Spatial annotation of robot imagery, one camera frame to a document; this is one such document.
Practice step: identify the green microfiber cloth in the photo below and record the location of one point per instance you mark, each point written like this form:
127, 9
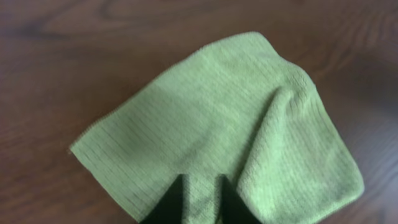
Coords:
235, 108

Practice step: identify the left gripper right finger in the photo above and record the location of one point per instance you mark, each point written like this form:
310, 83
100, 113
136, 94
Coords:
232, 207

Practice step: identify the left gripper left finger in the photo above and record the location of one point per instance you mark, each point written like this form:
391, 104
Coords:
169, 209

